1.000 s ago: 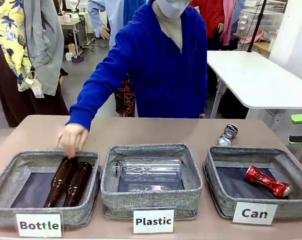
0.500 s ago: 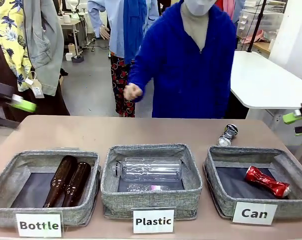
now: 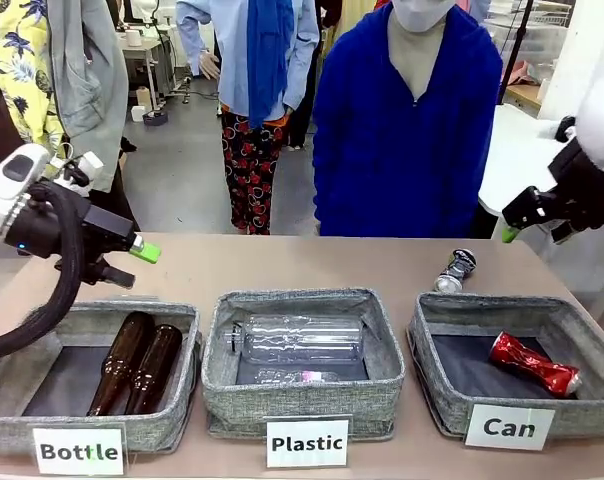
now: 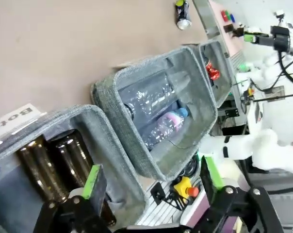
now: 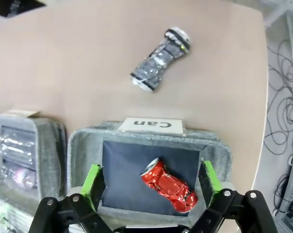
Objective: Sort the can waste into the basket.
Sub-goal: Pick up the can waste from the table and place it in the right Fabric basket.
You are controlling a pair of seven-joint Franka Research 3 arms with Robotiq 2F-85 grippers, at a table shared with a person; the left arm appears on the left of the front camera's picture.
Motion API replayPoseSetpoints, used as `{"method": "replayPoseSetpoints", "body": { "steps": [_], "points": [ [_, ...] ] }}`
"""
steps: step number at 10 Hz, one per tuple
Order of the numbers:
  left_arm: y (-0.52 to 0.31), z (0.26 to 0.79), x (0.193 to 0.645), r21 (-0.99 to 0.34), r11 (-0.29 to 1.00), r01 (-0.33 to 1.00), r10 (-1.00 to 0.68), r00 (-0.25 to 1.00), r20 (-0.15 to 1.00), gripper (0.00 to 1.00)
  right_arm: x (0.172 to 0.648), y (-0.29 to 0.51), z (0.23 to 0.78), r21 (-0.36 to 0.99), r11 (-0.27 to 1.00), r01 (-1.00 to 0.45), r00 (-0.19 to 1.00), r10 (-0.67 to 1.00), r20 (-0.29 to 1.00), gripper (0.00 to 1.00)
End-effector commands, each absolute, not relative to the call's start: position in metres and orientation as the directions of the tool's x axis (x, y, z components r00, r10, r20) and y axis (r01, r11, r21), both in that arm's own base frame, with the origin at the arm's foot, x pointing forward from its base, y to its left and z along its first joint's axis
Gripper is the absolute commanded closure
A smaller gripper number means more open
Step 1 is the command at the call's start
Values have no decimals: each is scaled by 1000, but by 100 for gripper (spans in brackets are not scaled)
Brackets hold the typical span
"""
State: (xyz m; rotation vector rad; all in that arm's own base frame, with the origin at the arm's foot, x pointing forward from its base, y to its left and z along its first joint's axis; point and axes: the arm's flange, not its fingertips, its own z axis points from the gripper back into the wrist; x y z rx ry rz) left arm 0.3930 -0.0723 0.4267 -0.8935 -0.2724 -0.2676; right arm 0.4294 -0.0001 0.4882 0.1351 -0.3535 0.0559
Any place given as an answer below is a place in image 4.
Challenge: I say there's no grey fabric basket for bottles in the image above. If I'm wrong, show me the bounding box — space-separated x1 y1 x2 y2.
0 104 150 233

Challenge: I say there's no grey fabric basket for cans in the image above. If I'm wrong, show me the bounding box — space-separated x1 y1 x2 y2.
199 39 233 109

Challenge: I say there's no crushed red can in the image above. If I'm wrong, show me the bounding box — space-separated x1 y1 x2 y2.
205 61 221 81

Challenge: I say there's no crushed clear plastic bottle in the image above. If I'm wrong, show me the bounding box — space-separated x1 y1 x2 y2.
123 72 177 120

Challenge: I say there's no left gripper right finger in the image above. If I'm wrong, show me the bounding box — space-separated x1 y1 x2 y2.
194 155 286 233

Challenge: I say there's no grey fabric basket for plastic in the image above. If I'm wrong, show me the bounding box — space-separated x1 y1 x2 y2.
91 46 219 182

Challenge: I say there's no white Bottle label sign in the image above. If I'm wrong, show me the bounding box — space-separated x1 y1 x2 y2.
0 103 47 142

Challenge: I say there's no aluminium frame rail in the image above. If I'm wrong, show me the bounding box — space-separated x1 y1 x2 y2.
192 0 231 58

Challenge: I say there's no grey outlet box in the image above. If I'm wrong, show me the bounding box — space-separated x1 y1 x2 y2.
255 85 286 98

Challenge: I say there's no plastic bottle with pink label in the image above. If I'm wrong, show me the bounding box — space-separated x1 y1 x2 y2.
142 107 189 150

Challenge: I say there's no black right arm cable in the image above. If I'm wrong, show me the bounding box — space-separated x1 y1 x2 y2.
277 48 293 88

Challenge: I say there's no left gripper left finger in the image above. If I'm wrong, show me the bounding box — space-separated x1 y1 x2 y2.
33 164 109 233

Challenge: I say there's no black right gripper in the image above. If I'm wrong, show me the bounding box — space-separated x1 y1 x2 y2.
243 25 291 52

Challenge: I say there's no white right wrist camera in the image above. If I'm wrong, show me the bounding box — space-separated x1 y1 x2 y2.
273 9 286 20

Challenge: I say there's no brown glass bottle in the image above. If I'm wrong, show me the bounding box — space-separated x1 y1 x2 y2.
16 139 73 205
50 132 118 227

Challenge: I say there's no black mounting bracket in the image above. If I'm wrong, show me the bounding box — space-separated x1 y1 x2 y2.
150 182 167 205

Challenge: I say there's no pink panel with coloured buttons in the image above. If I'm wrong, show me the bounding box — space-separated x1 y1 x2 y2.
208 0 245 58

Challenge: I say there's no yellow emergency stop button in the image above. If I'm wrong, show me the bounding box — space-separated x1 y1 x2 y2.
173 176 200 198

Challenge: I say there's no black drink can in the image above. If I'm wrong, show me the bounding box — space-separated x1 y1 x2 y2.
174 0 193 31

